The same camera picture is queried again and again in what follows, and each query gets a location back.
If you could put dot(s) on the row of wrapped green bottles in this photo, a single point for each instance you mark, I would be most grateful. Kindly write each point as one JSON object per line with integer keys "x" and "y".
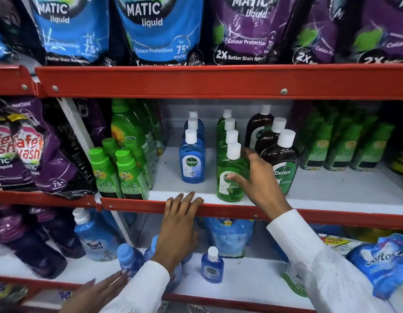
{"x": 345, "y": 143}

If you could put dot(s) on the white shelf upright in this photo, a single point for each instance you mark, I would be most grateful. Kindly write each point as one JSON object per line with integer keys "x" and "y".
{"x": 75, "y": 123}

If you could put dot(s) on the person's left middle finger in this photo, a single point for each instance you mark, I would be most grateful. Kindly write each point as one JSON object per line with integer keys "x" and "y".
{"x": 186, "y": 203}

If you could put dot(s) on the person's right forearm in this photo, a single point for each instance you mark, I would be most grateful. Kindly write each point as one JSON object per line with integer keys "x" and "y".
{"x": 322, "y": 264}

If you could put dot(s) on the person's right hand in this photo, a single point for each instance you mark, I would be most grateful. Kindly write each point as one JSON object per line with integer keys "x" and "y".
{"x": 263, "y": 189}

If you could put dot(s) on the person's left forearm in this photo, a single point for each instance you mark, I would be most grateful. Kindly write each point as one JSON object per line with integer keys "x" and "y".
{"x": 139, "y": 290}

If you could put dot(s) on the small green bottle green cap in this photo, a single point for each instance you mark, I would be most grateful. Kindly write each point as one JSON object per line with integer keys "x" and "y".
{"x": 109, "y": 145}
{"x": 134, "y": 147}
{"x": 131, "y": 175}
{"x": 103, "y": 172}

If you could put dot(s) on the light blue refill pouch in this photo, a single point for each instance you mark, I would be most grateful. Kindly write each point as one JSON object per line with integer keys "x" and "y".
{"x": 230, "y": 237}

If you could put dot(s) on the red yellow white packet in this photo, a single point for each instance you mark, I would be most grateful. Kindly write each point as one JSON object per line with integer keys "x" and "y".
{"x": 341, "y": 243}

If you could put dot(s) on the person's left hand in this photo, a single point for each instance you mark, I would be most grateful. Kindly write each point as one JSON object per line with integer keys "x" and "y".
{"x": 177, "y": 231}

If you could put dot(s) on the dark detergent pouch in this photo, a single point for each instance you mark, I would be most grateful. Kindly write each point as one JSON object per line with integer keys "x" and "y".
{"x": 12, "y": 26}

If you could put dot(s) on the large blue detergent bottle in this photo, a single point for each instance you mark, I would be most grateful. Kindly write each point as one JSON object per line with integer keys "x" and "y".
{"x": 97, "y": 237}

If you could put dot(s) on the person's left little finger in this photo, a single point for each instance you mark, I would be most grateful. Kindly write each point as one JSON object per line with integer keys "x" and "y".
{"x": 168, "y": 206}

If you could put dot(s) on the person's right thumb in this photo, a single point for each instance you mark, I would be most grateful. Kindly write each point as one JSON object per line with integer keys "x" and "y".
{"x": 239, "y": 180}

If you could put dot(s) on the purple detergent pouch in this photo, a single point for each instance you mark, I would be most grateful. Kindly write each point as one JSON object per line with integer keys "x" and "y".
{"x": 380, "y": 32}
{"x": 315, "y": 39}
{"x": 247, "y": 32}

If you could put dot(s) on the blue detergent pouch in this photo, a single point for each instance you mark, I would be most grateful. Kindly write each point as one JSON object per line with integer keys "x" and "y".
{"x": 74, "y": 29}
{"x": 159, "y": 32}

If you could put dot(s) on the large green cleaner bottle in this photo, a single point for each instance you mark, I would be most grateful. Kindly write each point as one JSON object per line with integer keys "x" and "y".
{"x": 155, "y": 127}
{"x": 129, "y": 127}

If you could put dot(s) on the blue liquid bottle white cap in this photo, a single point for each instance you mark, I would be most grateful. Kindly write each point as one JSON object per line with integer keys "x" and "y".
{"x": 193, "y": 114}
{"x": 192, "y": 159}
{"x": 194, "y": 124}

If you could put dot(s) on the green liquid bottle white cap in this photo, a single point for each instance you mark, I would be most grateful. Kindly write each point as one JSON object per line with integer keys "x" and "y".
{"x": 229, "y": 179}
{"x": 230, "y": 137}
{"x": 228, "y": 124}
{"x": 225, "y": 114}

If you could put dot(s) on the small blue sanitizer bottle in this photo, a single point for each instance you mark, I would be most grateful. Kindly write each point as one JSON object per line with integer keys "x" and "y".
{"x": 212, "y": 267}

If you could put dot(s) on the red metal shelf rail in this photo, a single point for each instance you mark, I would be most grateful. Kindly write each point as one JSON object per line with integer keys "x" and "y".
{"x": 221, "y": 81}
{"x": 221, "y": 303}
{"x": 10, "y": 80}
{"x": 253, "y": 213}
{"x": 41, "y": 198}

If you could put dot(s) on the purple pouch pink label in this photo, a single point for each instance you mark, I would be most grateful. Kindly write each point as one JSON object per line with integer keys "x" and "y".
{"x": 51, "y": 153}
{"x": 5, "y": 153}

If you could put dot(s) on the dark purple pouch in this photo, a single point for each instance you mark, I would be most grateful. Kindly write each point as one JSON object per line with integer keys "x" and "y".
{"x": 92, "y": 120}

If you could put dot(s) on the green white pouch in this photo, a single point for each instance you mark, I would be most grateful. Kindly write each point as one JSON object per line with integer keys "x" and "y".
{"x": 294, "y": 280}

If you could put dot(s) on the blue softener pouch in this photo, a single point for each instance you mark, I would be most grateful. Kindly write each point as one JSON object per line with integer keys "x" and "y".
{"x": 384, "y": 264}

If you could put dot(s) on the brown liquid bottle white cap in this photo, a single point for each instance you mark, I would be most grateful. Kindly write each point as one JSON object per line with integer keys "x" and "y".
{"x": 283, "y": 159}
{"x": 270, "y": 136}
{"x": 258, "y": 123}

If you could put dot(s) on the small light blue bottle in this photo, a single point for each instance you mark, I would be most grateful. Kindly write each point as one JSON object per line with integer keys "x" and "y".
{"x": 129, "y": 257}
{"x": 177, "y": 277}

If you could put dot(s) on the dark purple detergent bottle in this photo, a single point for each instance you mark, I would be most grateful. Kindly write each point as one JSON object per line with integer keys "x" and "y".
{"x": 58, "y": 231}
{"x": 28, "y": 250}

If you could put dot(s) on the dark colourful packet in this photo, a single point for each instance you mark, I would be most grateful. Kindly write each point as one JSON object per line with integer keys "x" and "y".
{"x": 7, "y": 293}

